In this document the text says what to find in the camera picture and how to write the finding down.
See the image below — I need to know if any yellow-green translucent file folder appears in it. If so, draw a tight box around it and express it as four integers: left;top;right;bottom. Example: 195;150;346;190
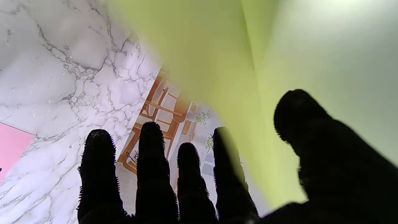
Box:
106;0;398;209

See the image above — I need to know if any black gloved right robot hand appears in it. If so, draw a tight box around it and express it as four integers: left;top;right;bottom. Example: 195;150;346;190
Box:
77;89;398;224

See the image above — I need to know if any pink paper receipt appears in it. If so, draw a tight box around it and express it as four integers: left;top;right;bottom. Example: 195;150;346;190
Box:
0;122;35;182

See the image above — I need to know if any printed room scene backdrop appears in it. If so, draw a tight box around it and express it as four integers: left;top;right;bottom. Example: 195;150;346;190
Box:
75;70;274;224

